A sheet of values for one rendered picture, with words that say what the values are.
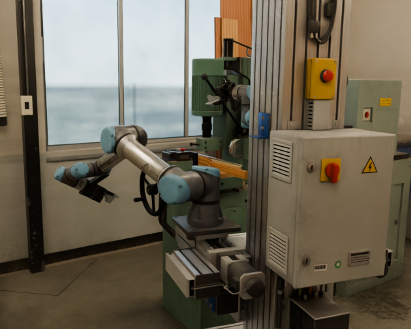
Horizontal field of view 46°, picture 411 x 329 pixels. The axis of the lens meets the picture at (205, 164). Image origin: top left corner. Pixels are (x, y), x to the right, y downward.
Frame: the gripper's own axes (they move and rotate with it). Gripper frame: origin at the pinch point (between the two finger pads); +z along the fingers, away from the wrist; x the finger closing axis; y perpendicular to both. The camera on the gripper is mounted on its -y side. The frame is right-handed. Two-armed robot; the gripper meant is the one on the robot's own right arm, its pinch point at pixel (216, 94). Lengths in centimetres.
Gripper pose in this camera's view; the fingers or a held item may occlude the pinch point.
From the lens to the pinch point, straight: 245.7
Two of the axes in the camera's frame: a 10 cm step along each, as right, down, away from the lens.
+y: -5.4, -6.9, -4.8
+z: -5.4, -1.5, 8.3
